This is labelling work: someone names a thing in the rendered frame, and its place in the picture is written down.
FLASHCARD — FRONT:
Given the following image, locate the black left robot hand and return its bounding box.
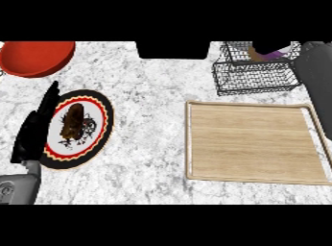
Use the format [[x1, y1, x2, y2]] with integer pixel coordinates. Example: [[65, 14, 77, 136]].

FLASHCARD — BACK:
[[9, 80, 62, 164]]

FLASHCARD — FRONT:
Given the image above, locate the pale wooden tray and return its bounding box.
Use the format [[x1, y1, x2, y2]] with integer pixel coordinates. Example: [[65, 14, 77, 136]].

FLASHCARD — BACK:
[[184, 99, 332, 187]]

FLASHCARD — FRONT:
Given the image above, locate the brown food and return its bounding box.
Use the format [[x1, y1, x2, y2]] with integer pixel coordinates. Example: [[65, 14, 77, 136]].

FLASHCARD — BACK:
[[57, 102, 99, 149]]

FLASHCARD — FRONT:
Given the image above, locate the black-rimmed patterned plate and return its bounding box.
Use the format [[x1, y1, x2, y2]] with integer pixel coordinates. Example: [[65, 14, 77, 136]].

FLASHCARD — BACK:
[[38, 88, 115, 170]]

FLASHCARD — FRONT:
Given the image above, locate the red bowl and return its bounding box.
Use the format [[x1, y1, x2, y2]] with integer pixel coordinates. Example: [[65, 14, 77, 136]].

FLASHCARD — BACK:
[[0, 40, 77, 79]]

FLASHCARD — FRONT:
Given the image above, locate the black appliance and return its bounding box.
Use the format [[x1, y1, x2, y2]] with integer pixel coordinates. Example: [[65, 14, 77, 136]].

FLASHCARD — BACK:
[[134, 40, 212, 61]]

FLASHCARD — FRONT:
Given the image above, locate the brown object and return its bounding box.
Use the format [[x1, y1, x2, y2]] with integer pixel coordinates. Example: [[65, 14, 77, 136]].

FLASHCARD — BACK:
[[246, 44, 265, 62]]

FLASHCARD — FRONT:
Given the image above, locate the purple object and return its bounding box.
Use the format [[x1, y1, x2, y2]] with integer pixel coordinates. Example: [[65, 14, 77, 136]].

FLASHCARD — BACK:
[[261, 47, 293, 61]]

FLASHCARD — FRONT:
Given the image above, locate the black wire tiered basket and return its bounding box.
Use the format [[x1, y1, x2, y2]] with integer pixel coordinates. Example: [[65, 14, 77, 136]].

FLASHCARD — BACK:
[[211, 40, 303, 97]]

